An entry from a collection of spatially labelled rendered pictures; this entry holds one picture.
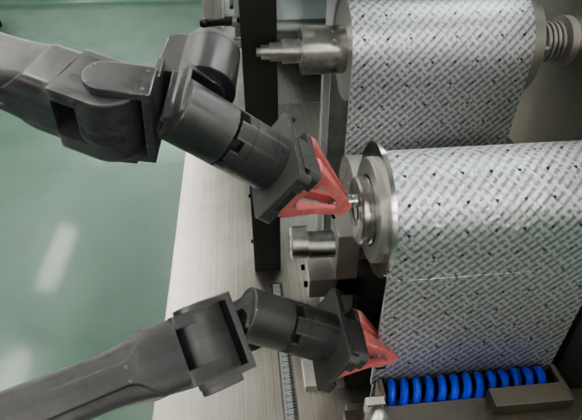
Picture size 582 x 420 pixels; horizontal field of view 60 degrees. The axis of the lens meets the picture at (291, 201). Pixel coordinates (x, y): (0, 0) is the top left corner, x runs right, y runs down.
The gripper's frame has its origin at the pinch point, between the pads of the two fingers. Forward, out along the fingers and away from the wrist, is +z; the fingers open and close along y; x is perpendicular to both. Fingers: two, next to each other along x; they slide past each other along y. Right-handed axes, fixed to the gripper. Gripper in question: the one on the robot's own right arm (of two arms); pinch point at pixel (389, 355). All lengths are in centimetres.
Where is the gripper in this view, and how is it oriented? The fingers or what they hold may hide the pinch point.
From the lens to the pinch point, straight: 64.5
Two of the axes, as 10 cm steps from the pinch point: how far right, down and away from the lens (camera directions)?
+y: 1.0, 6.0, -7.9
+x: 5.0, -7.2, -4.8
